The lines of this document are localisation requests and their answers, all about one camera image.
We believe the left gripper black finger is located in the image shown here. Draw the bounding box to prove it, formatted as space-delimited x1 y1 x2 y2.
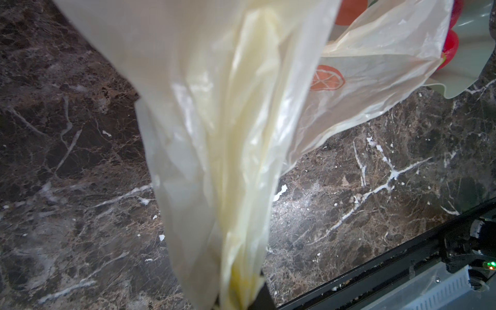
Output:
248 273 276 310

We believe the translucent plastic fruit bag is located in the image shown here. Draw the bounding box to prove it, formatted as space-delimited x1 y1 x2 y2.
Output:
57 1 453 309

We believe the orange fruit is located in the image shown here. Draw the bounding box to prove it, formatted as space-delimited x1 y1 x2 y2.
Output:
335 0 368 26

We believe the red fruit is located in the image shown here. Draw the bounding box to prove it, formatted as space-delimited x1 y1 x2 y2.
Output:
449 0 464 29
437 30 459 71

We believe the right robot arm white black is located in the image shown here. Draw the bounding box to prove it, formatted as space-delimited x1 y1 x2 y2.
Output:
443 211 495 292

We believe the light green scalloped bowl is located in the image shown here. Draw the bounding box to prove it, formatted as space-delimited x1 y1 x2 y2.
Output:
424 1 495 99

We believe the black front mounting rail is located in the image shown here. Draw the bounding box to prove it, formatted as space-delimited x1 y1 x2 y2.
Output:
281 199 495 309

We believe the white slotted cable duct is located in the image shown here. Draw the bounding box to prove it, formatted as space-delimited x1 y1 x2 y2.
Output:
365 262 472 310

